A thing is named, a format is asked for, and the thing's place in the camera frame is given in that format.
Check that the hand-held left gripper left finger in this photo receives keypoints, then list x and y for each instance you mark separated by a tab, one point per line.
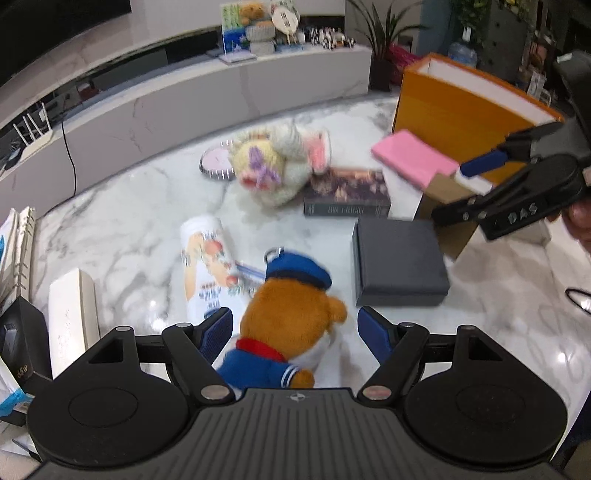
217	330

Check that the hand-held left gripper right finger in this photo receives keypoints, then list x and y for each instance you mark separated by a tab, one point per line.
374	332

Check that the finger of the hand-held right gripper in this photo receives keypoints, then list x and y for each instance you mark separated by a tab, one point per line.
485	162
461	214

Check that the orange storage box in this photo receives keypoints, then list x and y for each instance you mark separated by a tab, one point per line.
448	110

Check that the white lotion tube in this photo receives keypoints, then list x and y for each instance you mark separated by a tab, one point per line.
203	258

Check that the pink notebook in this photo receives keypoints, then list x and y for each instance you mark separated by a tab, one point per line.
411	157

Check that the dark grey box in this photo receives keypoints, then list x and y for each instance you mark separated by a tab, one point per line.
397	258

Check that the sailor teddy bear plush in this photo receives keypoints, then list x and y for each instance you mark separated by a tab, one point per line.
295	318

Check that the white long box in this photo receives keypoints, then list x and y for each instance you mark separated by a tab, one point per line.
71	318

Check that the round pink floral mirror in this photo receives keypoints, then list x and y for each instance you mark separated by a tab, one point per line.
217	161

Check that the crochet doll with flowers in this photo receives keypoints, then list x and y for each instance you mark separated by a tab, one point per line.
272	161

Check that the person's right hand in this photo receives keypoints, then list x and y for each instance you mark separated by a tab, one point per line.
582	224

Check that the brown cardboard box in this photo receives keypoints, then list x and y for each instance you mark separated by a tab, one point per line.
445	194

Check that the white paper sheet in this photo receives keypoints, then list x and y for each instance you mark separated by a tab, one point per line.
401	194

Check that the black rimmed white object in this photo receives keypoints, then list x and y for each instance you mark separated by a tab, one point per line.
581	300

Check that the water bottle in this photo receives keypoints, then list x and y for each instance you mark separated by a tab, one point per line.
461	55

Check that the pink bag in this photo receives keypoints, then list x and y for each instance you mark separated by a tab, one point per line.
401	62

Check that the potted green plant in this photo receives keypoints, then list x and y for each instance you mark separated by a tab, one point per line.
381	60

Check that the black charger box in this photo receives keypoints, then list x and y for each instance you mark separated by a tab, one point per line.
23	337

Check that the blue white snack bag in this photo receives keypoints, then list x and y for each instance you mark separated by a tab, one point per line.
11	392

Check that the white marble tv cabinet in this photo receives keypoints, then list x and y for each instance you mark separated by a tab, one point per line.
194	92

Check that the round paper fan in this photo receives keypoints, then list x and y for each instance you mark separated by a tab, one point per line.
284	18

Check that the blue grey tray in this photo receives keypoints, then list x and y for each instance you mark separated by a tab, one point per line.
238	57

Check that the white wifi router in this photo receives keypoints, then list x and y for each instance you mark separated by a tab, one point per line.
32	134

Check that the small brown teddy bear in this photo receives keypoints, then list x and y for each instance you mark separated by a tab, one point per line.
254	14

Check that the green blue picture card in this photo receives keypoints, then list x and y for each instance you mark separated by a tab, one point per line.
233	32

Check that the black television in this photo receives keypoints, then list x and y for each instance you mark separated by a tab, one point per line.
46	27

